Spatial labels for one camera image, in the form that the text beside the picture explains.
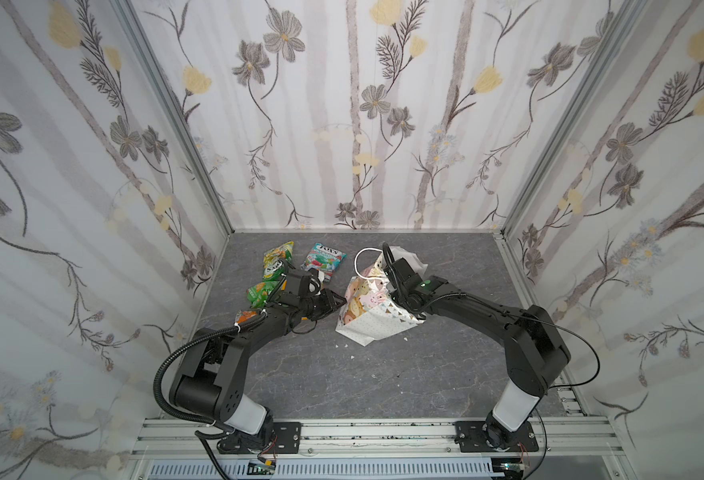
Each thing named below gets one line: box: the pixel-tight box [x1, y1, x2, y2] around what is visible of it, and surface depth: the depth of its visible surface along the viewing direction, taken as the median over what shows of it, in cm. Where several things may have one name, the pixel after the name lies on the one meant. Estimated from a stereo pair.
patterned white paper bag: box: [335, 246, 428, 347], surface depth 79 cm
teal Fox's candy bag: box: [300, 242, 347, 283], surface depth 110 cm
